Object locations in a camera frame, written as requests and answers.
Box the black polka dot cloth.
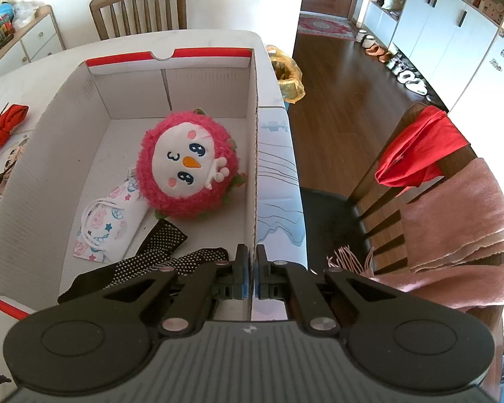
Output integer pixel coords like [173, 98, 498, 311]
[57, 219, 229, 304]

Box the pink round plush toy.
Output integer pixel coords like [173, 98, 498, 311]
[135, 108, 247, 218]

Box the patterned face mask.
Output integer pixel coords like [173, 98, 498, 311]
[73, 171, 148, 264]

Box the red and white cardboard box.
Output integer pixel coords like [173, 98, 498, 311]
[0, 47, 257, 310]

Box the wooden chair with black seat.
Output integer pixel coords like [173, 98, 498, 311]
[299, 102, 504, 387]

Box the red cloth on chair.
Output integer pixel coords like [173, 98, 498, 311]
[375, 105, 469, 188]

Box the yellow plastic bag bin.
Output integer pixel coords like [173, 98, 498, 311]
[266, 46, 306, 104]

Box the pink fringed scarf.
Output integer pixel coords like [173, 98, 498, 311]
[327, 158, 504, 311]

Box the red patterned rug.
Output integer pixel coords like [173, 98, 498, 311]
[298, 11, 356, 41]

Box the wooden slat chair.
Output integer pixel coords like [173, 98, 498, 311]
[89, 0, 187, 40]

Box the white drawer cabinet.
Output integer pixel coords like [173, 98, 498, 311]
[0, 5, 65, 77]

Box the large white wall cupboard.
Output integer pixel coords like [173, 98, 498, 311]
[363, 0, 504, 108]

